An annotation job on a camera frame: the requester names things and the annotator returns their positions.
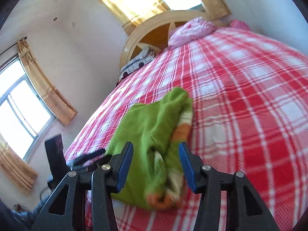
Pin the cream wooden headboard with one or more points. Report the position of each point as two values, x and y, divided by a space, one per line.
155 32

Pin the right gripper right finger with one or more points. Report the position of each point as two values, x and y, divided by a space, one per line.
245 208

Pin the yellow curtain behind headboard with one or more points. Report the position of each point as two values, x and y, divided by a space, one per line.
132 13

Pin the green orange striped knit sweater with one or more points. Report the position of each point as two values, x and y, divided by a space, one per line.
156 178

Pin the yellow curtain right of window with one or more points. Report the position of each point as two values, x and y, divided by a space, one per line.
216 9

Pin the pink cloth beside bed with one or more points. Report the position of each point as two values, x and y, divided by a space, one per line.
239 25

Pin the yellow curtain at side window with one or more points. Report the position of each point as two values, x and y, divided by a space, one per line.
51 96

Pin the grey white folded blanket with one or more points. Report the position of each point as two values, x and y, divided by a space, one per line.
143 58

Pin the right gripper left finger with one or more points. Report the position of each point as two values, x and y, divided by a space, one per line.
65 209

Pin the pink pillow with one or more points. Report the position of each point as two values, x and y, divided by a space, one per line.
192 30

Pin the red white plaid bedspread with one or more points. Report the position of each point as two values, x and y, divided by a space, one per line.
250 111

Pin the side window with grey frame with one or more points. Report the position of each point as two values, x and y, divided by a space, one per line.
24 115

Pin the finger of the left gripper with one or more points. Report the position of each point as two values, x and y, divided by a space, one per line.
83 158
94 165

